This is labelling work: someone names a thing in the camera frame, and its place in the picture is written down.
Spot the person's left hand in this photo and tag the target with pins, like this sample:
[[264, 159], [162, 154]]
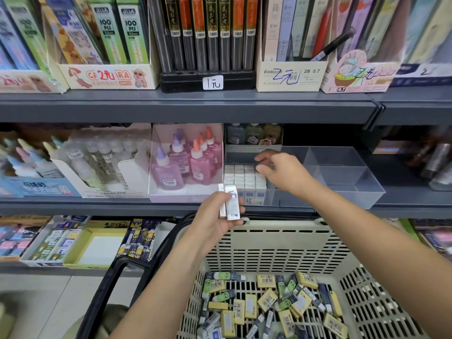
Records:
[[212, 222]]

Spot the person's right hand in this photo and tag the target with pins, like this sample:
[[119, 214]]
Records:
[[286, 173]]

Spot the rows of white erasers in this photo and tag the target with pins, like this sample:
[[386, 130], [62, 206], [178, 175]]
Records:
[[244, 185]]

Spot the beige shopping basket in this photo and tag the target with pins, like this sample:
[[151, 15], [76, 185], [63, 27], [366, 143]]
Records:
[[282, 247]]

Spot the pile of erasers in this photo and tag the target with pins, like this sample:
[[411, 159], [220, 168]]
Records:
[[272, 310]]

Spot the grey store shelves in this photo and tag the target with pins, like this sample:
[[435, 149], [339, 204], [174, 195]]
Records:
[[141, 106]]

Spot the person's right forearm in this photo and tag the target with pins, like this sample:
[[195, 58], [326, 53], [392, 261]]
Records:
[[381, 257]]

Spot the person's left forearm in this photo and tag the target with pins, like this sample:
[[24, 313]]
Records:
[[166, 296]]

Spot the pink glue display box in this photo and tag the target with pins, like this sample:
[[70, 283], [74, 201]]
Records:
[[180, 196]]

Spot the white glue display box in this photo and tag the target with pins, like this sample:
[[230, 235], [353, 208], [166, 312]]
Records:
[[134, 181]]

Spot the white pencil display box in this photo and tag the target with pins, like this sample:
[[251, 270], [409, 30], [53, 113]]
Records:
[[289, 75]]

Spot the yellow empty display box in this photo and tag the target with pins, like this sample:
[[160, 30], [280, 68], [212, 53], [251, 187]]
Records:
[[95, 249]]

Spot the colourful pencil display box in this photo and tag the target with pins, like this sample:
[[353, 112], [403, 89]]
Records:
[[364, 74]]

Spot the white eraser display box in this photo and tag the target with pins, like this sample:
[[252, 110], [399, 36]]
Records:
[[49, 243]]

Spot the blue white display box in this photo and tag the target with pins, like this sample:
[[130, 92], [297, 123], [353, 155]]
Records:
[[424, 72]]

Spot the cartoon print display box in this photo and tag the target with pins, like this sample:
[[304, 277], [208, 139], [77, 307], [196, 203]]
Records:
[[106, 75]]

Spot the pastel lead display box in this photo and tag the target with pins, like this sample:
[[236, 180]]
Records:
[[25, 79]]

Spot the translucent glue bottle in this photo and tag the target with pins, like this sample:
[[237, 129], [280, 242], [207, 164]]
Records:
[[254, 134], [272, 132], [236, 134]]

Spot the pink glue bottle orange cap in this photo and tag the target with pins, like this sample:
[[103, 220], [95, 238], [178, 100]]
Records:
[[211, 155], [200, 167], [217, 144]]

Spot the clear plastic divider tray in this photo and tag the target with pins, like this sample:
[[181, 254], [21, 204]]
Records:
[[346, 183]]

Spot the pink glue bottle purple cap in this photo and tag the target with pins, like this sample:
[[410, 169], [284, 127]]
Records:
[[167, 174], [180, 157]]

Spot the dark blue yellow packets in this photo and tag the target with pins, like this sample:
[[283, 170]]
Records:
[[140, 240]]

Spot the white price label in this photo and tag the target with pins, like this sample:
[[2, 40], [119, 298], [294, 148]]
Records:
[[212, 82]]

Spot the row of clear glue bottles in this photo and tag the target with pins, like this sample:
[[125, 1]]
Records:
[[99, 162]]

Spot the black pen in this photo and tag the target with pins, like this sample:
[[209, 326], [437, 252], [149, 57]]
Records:
[[332, 44]]

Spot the black lead tube display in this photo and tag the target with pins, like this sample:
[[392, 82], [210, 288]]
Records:
[[176, 81]]

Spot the pink stationery packets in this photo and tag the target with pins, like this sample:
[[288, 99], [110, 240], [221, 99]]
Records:
[[20, 240]]

